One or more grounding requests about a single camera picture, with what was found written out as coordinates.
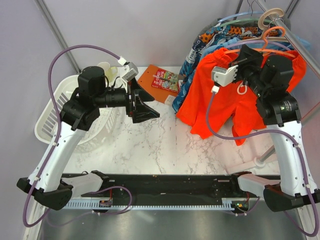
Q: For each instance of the metal clothes rail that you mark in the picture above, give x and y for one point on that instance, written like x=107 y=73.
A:
x=310 y=60

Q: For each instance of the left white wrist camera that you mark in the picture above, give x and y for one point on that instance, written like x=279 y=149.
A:
x=128 y=71

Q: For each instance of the colourful patterned shorts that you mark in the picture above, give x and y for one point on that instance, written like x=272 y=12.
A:
x=214 y=35

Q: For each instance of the purple plastic hanger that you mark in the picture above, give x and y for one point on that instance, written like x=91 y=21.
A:
x=258 y=44

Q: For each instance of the beige plastic hanger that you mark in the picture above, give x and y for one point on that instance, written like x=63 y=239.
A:
x=268 y=17

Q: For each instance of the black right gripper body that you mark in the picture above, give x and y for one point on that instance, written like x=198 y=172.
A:
x=251 y=75

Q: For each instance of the light blue garment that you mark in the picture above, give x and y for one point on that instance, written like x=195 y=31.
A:
x=304 y=43

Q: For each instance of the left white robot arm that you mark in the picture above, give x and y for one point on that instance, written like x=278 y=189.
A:
x=77 y=115

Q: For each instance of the white cable duct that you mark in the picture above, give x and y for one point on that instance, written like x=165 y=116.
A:
x=89 y=203

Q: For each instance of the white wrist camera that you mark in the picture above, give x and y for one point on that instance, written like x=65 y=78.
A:
x=128 y=71
x=223 y=77

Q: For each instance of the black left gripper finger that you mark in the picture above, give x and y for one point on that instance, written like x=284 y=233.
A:
x=141 y=112
x=136 y=89

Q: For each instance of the blue patterned shorts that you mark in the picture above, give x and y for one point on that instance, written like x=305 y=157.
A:
x=183 y=92

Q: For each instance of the orange book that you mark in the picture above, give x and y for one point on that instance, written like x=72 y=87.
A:
x=162 y=84

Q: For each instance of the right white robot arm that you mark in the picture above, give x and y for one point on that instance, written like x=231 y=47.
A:
x=269 y=80

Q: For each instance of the light blue plastic hanger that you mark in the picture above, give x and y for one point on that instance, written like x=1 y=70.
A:
x=239 y=15

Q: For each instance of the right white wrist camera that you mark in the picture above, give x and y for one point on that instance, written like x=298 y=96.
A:
x=223 y=77

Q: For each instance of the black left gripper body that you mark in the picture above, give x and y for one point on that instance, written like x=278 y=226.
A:
x=115 y=97

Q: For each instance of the orange plastic hanger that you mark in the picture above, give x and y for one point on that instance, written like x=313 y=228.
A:
x=266 y=39

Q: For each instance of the green plastic hanger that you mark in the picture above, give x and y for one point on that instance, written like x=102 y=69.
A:
x=240 y=22

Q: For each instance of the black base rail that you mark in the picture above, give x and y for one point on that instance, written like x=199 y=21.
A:
x=170 y=190

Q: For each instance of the orange mesh shorts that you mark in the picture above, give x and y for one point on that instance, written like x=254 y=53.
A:
x=207 y=112

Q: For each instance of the pale yellow mug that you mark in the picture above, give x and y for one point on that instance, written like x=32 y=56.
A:
x=111 y=72

